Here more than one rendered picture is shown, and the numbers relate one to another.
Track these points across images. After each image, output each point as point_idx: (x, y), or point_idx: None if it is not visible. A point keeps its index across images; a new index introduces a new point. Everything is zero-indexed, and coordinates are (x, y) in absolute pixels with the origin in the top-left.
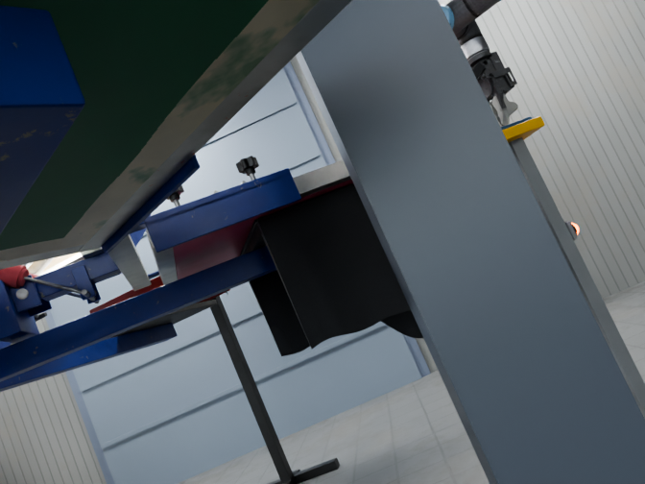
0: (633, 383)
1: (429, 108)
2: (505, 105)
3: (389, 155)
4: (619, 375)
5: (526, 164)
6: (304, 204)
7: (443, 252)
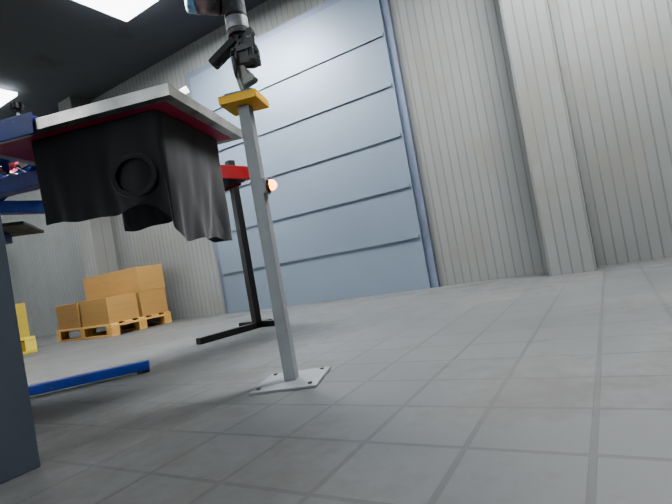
0: (274, 308)
1: None
2: (238, 75)
3: None
4: None
5: (244, 127)
6: (58, 135)
7: None
